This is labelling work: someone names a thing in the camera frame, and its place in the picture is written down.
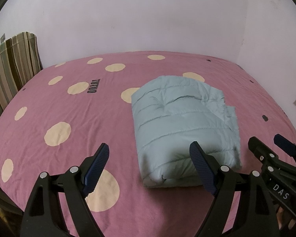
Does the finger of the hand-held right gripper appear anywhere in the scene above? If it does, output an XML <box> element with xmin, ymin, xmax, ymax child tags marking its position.
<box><xmin>248</xmin><ymin>136</ymin><xmax>278</xmax><ymax>165</ymax></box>
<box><xmin>274</xmin><ymin>134</ymin><xmax>296</xmax><ymax>168</ymax></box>

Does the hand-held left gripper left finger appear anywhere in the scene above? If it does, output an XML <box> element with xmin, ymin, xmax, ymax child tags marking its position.
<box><xmin>20</xmin><ymin>143</ymin><xmax>110</xmax><ymax>237</ymax></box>

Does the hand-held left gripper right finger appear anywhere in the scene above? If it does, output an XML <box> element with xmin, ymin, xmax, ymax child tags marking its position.
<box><xmin>189</xmin><ymin>141</ymin><xmax>281</xmax><ymax>237</ymax></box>

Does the light blue quilted jacket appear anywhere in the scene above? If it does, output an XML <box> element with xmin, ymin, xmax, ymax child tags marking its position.
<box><xmin>131</xmin><ymin>75</ymin><xmax>242</xmax><ymax>187</ymax></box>

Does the bed with pink dotted sheet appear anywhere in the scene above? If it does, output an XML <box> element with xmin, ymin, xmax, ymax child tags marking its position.
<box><xmin>0</xmin><ymin>51</ymin><xmax>296</xmax><ymax>237</ymax></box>

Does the striped headboard cover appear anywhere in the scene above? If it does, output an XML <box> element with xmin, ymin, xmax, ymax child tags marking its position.
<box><xmin>0</xmin><ymin>32</ymin><xmax>43</xmax><ymax>132</ymax></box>

